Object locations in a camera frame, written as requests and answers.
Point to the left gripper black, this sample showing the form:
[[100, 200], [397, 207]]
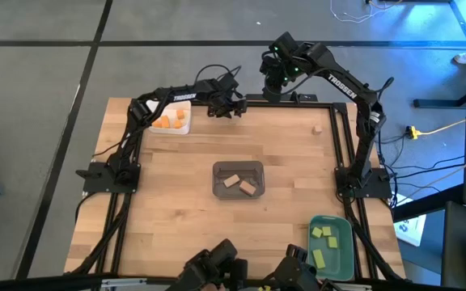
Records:
[[221, 101]]

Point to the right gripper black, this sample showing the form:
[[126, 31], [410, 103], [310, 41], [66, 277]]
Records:
[[275, 72]]

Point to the long orange block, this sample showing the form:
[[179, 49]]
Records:
[[165, 121]]

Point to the long natural wood block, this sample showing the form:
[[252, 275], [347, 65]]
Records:
[[231, 180]]

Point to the small natural wood block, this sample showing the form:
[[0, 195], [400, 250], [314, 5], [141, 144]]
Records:
[[317, 129]]

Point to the long green block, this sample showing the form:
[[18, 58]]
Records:
[[318, 258]]

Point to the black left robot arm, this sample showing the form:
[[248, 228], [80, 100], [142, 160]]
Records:
[[184, 97]]

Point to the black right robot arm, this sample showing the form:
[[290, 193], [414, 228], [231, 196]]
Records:
[[342, 87]]

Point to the white plastic bin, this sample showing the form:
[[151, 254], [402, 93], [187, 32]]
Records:
[[168, 131]]

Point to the grey translucent plastic bin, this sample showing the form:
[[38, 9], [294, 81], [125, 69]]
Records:
[[253, 169]]

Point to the yellow power plug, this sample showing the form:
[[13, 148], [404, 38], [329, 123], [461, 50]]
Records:
[[412, 132]]

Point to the black desk foot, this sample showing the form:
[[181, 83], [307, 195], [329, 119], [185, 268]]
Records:
[[435, 103]]

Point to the green plastic bin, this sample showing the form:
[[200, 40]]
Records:
[[342, 262]]

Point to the black desk crossbar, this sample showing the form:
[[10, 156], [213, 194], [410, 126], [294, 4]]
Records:
[[427, 204]]

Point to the white printed sheet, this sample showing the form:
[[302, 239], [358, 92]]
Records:
[[409, 226]]

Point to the black gantry bar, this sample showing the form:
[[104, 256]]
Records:
[[55, 281]]

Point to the black desk with keyboard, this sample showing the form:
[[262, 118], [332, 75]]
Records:
[[457, 242]]

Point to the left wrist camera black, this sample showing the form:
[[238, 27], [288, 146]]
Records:
[[228, 83]]

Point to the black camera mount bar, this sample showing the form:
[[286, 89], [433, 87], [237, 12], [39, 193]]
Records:
[[306, 97]]

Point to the black aluminium table frame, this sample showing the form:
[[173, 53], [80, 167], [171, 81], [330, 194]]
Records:
[[297, 105]]

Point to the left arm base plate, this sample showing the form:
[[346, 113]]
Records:
[[95, 184]]

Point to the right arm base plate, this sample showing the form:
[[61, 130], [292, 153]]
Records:
[[378, 191]]

